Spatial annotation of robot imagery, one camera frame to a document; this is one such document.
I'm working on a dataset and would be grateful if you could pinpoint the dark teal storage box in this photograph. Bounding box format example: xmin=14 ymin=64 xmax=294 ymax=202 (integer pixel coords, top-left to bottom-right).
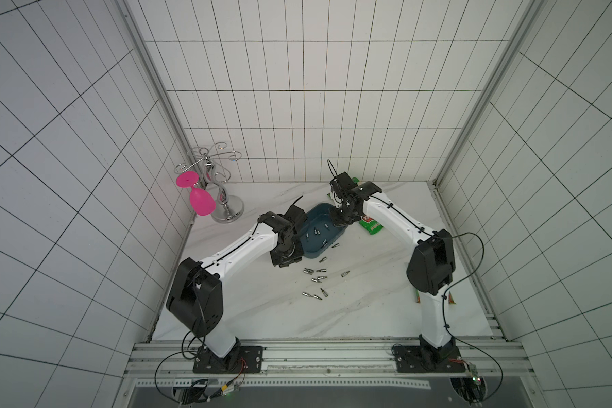
xmin=299 ymin=203 xmax=346 ymax=258

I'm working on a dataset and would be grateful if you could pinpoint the silver bit bottom long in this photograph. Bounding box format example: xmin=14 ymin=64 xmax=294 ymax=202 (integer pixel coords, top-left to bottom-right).
xmin=302 ymin=292 xmax=323 ymax=300

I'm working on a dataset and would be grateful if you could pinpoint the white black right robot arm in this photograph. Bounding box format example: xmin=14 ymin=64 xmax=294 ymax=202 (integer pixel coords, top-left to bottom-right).
xmin=330 ymin=172 xmax=457 ymax=372

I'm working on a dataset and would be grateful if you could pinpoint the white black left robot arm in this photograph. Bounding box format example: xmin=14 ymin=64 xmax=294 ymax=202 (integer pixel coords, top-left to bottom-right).
xmin=166 ymin=204 xmax=307 ymax=370

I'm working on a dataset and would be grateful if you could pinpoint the green Chuba chips bag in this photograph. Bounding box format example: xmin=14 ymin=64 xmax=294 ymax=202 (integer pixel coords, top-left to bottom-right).
xmin=352 ymin=177 xmax=383 ymax=235

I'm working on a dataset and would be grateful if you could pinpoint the pink plastic goblet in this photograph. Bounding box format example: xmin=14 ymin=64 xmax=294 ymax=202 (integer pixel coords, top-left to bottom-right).
xmin=176 ymin=171 xmax=216 ymax=217

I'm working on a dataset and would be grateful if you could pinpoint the chrome cup holder stand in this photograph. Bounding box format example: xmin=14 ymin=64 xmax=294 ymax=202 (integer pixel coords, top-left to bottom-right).
xmin=174 ymin=142 xmax=244 ymax=224

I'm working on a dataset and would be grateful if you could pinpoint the green red snack packet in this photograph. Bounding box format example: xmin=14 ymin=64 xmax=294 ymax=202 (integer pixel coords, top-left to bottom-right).
xmin=415 ymin=289 xmax=456 ymax=305

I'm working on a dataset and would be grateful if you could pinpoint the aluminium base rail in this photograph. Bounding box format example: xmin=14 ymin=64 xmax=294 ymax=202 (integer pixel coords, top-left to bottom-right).
xmin=124 ymin=338 xmax=533 ymax=391

